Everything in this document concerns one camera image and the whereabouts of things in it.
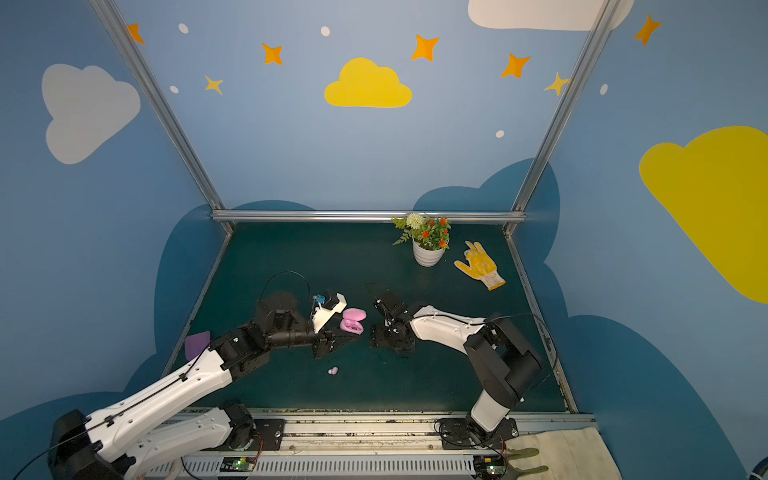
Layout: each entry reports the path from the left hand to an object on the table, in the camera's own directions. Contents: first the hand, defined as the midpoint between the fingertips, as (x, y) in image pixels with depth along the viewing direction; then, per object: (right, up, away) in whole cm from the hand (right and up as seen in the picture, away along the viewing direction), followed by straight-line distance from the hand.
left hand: (355, 329), depth 69 cm
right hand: (+6, -9, +20) cm, 22 cm away
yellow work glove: (+43, +13, +40) cm, 60 cm away
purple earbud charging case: (-1, +2, 0) cm, 2 cm away
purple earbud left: (-8, -16, +15) cm, 23 cm away
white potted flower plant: (+22, +24, +32) cm, 46 cm away
